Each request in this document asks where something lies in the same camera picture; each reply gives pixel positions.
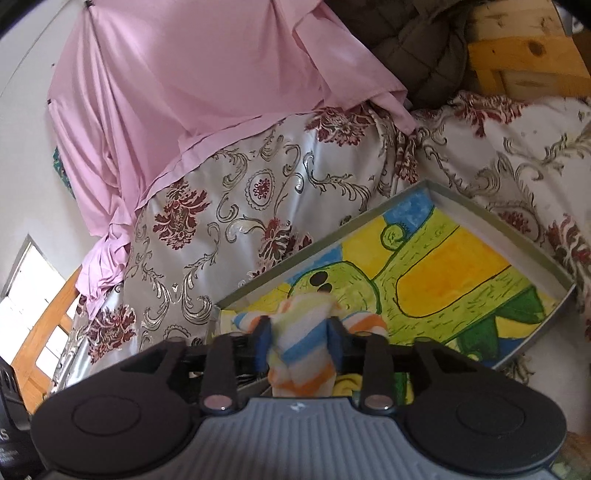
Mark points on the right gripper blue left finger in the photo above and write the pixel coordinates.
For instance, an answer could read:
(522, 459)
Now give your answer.
(226, 358)

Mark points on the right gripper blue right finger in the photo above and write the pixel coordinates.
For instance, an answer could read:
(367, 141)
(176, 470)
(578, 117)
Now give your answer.
(368, 355)

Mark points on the yellow sock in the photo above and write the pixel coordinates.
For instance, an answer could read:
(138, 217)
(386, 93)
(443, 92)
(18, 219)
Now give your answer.
(349, 385)

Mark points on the striped colourful sock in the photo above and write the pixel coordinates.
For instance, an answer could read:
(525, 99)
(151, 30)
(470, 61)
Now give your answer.
(299, 359)

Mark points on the grey tray with cartoon drawing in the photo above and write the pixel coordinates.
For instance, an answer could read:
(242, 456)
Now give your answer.
(432, 265)

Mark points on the window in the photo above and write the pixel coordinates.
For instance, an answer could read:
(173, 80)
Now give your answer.
(32, 285)

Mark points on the floral satin bedspread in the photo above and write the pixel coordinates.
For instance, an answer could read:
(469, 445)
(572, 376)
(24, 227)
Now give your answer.
(256, 202)

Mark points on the pink hanging sheet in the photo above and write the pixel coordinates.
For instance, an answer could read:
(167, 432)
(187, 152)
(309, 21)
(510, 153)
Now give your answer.
(146, 91)

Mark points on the brown quilted down jacket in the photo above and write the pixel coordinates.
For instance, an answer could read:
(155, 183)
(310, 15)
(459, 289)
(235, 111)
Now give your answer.
(423, 43)

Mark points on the wall poster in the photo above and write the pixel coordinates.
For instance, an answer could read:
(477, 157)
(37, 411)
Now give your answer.
(60, 170)

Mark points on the wooden bed frame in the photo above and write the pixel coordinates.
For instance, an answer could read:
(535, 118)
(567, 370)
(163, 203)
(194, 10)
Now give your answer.
(556, 361)

